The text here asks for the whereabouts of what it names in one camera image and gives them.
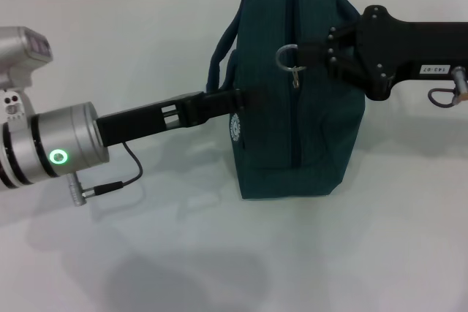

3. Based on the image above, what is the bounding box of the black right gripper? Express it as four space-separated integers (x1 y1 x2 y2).
298 4 468 101

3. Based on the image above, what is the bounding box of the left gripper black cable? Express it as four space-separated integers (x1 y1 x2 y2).
67 142 143 208

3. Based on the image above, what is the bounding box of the metal zipper pull ring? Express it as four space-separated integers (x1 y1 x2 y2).
274 43 306 90

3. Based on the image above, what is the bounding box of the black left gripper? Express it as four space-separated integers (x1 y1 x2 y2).
97 88 244 147

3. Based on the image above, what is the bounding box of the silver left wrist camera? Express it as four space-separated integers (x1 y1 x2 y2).
0 26 54 123

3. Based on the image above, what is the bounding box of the dark teal lunch bag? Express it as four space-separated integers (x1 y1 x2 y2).
205 0 367 202

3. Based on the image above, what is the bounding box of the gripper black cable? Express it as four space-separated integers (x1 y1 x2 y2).
67 142 143 208
427 65 468 108

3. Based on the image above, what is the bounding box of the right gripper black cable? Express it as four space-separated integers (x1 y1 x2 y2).
427 65 468 108

